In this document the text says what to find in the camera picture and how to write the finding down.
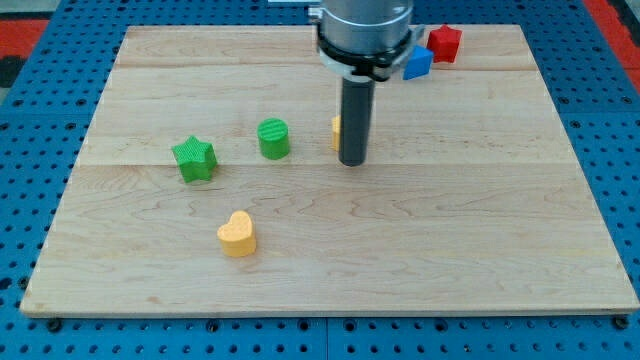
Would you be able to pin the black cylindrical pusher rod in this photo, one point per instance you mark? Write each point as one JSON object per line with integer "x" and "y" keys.
{"x": 356, "y": 109}

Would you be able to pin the light wooden board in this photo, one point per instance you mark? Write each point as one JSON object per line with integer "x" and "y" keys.
{"x": 471, "y": 201}

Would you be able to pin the red star block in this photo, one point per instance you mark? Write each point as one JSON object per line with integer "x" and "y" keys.
{"x": 444, "y": 42}

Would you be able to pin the green star block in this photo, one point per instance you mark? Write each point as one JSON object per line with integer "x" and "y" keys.
{"x": 195, "y": 159}

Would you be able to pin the yellow block behind rod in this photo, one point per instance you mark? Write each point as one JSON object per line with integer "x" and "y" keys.
{"x": 336, "y": 130}

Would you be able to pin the green cylinder block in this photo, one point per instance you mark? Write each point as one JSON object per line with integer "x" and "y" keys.
{"x": 273, "y": 138}

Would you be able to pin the yellow heart block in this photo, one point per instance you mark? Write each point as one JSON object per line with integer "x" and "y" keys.
{"x": 237, "y": 236}

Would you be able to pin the blue cube block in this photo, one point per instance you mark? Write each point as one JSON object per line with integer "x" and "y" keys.
{"x": 419, "y": 63}

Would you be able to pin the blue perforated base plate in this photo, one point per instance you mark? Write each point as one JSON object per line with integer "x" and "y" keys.
{"x": 48, "y": 109}

